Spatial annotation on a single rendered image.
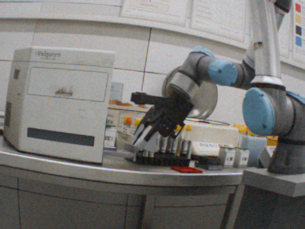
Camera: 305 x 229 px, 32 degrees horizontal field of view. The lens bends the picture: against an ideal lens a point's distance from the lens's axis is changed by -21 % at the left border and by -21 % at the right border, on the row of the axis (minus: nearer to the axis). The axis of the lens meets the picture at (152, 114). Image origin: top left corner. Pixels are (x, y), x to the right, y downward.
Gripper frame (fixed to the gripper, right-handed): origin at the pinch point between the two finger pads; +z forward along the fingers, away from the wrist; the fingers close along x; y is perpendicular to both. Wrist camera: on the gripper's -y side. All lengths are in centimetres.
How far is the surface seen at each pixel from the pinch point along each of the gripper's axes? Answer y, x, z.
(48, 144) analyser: -23.5, -4.5, 14.6
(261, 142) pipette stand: 43, 6, -29
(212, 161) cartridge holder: 24.2, 0.3, -11.5
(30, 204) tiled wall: 5, 59, 40
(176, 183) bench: 12.9, -8.5, 1.5
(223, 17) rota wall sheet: 29, 59, -77
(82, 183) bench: -9.2, -5.5, 17.5
